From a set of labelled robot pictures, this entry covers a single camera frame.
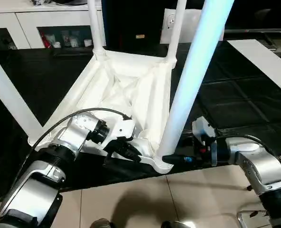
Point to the white flat panel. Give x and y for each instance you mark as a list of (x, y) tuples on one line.
[(266, 64)]

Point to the dark cabinet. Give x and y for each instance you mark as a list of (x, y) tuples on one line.
[(131, 23)]

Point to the silver metal rod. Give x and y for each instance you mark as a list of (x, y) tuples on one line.
[(243, 212)]

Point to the dark grey bar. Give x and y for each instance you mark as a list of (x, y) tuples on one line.
[(256, 31)]

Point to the small white jar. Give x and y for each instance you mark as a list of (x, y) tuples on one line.
[(57, 44)]

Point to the red item behind glass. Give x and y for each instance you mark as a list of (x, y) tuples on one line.
[(46, 41)]

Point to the white glass-door cabinet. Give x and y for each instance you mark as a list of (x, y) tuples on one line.
[(48, 16)]

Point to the white plastic table leg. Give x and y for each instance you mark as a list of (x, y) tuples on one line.
[(197, 71), (7, 90), (176, 31), (96, 28)]

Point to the white plastic table top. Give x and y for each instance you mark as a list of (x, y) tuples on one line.
[(95, 83)]

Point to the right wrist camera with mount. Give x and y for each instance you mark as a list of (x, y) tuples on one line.
[(202, 128)]

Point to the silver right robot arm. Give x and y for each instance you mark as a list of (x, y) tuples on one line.
[(261, 164)]

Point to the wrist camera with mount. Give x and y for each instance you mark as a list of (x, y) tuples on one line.
[(202, 128), (124, 128)]

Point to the black work mat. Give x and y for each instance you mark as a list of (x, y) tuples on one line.
[(237, 95)]

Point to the white board with round fitting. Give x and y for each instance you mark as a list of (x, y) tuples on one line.
[(192, 26)]

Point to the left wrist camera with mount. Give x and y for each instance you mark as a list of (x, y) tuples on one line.
[(124, 128)]

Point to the small tan label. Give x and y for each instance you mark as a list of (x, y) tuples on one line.
[(140, 36)]

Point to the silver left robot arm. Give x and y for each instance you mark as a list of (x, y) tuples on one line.
[(69, 135)]

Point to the grey round object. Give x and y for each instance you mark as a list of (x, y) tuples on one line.
[(69, 1)]

